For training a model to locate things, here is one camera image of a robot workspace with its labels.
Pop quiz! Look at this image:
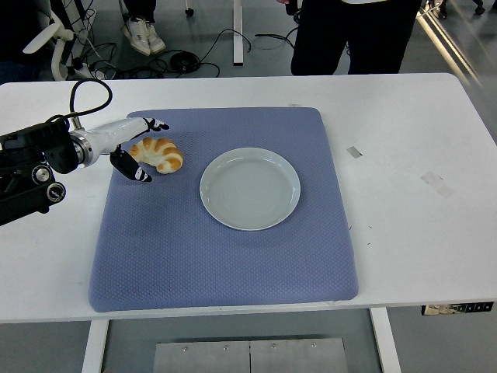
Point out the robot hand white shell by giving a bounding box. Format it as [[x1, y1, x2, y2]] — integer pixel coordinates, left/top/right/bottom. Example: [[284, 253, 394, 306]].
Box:
[[85, 117, 171, 183]]

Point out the croissant bread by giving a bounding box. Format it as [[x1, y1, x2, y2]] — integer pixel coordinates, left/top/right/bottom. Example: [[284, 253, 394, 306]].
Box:
[[128, 137, 184, 175]]

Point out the person with white shoes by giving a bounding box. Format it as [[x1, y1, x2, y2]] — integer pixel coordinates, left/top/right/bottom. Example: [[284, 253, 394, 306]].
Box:
[[118, 0, 167, 57]]

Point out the blue quilted mat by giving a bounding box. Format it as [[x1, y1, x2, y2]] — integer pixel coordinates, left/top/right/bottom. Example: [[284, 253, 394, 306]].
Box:
[[88, 106, 360, 314]]

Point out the grey round plate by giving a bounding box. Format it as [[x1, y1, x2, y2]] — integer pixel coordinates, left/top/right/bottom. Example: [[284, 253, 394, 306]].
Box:
[[199, 146, 302, 232]]

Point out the white far table leg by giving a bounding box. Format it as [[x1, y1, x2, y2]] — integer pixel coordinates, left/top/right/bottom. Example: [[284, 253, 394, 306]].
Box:
[[231, 0, 245, 65]]

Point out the white table leg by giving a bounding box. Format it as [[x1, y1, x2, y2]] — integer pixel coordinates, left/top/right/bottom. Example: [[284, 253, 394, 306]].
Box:
[[80, 319, 110, 373], [231, 0, 245, 65], [369, 307, 402, 373]]

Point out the person in dark clothing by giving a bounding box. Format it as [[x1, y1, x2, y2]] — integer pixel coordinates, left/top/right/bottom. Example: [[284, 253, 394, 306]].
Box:
[[277, 0, 423, 77]]

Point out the grey metal plate with screws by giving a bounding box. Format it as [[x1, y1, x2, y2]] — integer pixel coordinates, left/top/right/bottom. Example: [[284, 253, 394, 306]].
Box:
[[152, 337, 348, 373]]

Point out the large clear tape piece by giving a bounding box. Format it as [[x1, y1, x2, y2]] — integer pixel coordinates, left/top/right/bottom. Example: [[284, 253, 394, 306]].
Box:
[[420, 171, 454, 199]]

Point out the table control panel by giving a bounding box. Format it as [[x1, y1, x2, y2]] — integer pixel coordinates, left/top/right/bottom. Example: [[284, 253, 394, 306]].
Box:
[[422, 302, 495, 316]]

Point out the white chair frame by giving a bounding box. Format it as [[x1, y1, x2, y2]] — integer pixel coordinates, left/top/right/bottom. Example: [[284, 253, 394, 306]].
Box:
[[23, 11, 96, 82]]

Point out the long black floor cable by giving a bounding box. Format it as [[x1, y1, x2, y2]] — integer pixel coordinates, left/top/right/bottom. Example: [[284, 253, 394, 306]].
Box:
[[193, 28, 253, 78]]

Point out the black coiled floor cable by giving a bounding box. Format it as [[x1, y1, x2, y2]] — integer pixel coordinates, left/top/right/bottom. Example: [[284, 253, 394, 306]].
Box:
[[255, 9, 301, 44]]

